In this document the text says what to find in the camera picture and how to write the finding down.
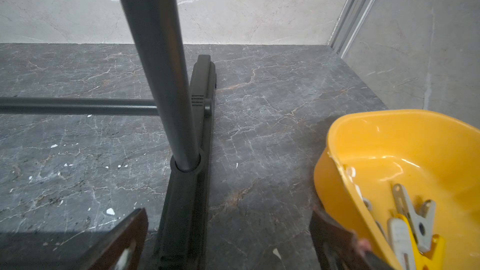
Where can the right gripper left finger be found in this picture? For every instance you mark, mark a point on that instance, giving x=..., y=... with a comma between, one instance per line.
x=121, y=248

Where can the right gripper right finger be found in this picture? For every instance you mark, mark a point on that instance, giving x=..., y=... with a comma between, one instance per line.
x=338, y=248

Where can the white clothespin top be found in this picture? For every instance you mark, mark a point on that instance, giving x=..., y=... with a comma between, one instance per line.
x=421, y=221

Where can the white clothespin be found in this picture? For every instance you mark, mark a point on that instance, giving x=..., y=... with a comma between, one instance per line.
x=421, y=221
x=400, y=242

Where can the yellow clothespin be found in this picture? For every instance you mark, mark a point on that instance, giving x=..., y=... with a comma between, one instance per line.
x=431, y=260

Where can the small yellow bin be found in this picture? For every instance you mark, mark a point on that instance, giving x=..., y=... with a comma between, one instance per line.
x=434, y=156

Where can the black clothes rack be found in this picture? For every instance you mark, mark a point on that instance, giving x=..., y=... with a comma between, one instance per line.
x=186, y=105

